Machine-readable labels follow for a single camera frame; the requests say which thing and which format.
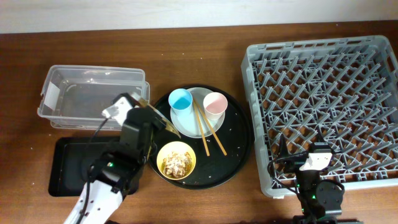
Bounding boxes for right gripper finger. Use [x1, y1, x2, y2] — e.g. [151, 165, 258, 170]
[279, 134, 289, 156]
[316, 132, 328, 146]

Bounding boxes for gold snack wrapper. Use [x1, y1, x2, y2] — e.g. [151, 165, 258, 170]
[131, 93, 181, 138]

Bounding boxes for blue plastic cup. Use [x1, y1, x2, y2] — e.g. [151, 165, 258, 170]
[168, 88, 193, 116]

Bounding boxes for grey round plate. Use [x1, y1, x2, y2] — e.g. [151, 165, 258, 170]
[170, 87, 225, 138]

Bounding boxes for yellow bowl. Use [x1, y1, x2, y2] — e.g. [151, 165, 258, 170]
[156, 141, 197, 180]

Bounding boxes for nut shell food scraps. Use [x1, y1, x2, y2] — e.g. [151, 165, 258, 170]
[161, 151, 192, 179]

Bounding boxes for wooden chopstick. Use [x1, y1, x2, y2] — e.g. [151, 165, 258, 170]
[193, 100, 210, 157]
[193, 99, 228, 156]

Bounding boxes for pink plastic cup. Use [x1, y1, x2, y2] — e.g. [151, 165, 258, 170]
[203, 92, 228, 120]

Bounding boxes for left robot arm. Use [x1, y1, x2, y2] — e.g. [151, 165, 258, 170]
[65, 106, 166, 223]

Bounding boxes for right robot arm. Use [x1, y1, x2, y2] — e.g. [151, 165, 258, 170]
[275, 134, 345, 224]

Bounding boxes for grey dishwasher rack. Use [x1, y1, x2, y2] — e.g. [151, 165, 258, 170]
[241, 35, 397, 198]

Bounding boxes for clear plastic waste bin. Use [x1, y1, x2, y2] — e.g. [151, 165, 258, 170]
[37, 65, 150, 129]

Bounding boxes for round black serving tray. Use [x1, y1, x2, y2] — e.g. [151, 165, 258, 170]
[149, 85, 254, 190]

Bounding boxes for black rectangular tray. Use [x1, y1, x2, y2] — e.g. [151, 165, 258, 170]
[48, 136, 119, 197]

